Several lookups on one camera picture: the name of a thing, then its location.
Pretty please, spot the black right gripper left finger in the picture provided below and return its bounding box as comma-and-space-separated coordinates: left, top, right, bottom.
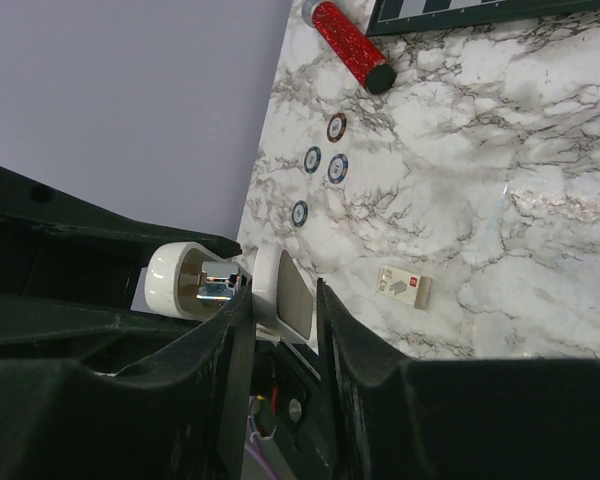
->
0, 289, 255, 479

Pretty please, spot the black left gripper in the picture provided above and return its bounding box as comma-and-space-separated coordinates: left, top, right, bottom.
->
0, 166, 241, 347

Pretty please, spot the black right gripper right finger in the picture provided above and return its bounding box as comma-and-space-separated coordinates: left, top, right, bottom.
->
316, 283, 600, 479

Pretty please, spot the white stapler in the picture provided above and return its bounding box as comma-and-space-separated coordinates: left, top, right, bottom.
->
144, 242, 313, 344

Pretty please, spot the small staple box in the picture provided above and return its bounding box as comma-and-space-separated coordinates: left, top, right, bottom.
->
376, 265, 432, 310

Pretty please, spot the blue poker chip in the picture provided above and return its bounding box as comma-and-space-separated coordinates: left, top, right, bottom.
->
327, 154, 349, 185
291, 200, 309, 228
303, 146, 321, 174

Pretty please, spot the red glitter toy microphone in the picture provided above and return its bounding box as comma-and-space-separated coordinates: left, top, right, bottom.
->
301, 1, 397, 95

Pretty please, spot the black white chessboard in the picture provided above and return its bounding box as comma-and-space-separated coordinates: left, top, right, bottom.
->
366, 0, 600, 37

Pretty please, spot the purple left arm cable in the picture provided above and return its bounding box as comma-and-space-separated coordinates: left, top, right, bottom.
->
244, 429, 281, 480

